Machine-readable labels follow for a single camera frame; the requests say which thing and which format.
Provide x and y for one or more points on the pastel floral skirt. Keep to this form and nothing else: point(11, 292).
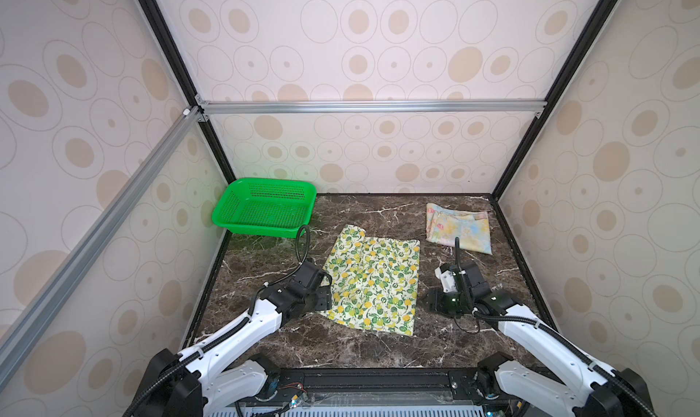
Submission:
point(472, 228)

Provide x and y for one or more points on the diagonal aluminium left rail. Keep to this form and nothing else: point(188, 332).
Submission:
point(42, 311)

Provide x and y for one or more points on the black corner post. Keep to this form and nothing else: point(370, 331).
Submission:
point(174, 58)
point(592, 29)

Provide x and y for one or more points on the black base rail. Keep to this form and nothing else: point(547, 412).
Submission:
point(393, 389)

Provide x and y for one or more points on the horizontal aluminium back rail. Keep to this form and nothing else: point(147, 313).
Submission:
point(385, 107)

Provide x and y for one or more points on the black right corner post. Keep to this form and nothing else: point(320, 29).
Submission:
point(592, 29)

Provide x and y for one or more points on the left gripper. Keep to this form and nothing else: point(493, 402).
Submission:
point(324, 290)

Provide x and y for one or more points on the black left corner post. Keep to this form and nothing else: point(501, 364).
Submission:
point(174, 58)

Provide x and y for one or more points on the lemon print skirt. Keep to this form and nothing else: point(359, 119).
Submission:
point(375, 282)

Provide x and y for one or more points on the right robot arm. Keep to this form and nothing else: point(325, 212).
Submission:
point(558, 357)

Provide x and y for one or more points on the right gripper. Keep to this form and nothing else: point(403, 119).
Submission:
point(443, 300)

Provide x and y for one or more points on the green plastic basket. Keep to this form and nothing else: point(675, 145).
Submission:
point(266, 207)

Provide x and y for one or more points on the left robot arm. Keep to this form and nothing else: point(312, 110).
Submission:
point(219, 357)

